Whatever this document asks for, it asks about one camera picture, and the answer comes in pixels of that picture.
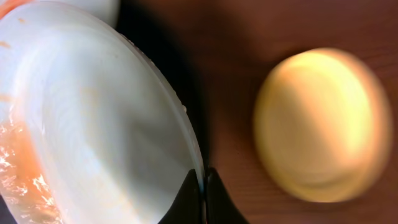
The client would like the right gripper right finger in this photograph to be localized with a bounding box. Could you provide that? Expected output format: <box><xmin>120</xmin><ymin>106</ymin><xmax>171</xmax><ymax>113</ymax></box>
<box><xmin>206</xmin><ymin>167</ymin><xmax>249</xmax><ymax>224</ymax></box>

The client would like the yellow plate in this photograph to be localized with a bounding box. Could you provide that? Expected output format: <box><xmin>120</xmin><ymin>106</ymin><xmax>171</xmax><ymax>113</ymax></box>
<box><xmin>253</xmin><ymin>48</ymin><xmax>394</xmax><ymax>203</ymax></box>

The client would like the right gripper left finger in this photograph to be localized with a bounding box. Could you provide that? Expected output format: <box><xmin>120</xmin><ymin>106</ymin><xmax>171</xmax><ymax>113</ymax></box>
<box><xmin>159</xmin><ymin>169</ymin><xmax>203</xmax><ymax>224</ymax></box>

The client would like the black round tray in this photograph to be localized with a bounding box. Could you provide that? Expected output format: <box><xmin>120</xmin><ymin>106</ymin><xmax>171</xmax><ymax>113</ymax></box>
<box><xmin>116</xmin><ymin>0</ymin><xmax>210</xmax><ymax>168</ymax></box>

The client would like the light green plate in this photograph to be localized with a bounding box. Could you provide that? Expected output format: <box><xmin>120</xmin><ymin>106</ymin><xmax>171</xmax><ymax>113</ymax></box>
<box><xmin>0</xmin><ymin>0</ymin><xmax>206</xmax><ymax>224</ymax></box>
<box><xmin>61</xmin><ymin>0</ymin><xmax>121</xmax><ymax>28</ymax></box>

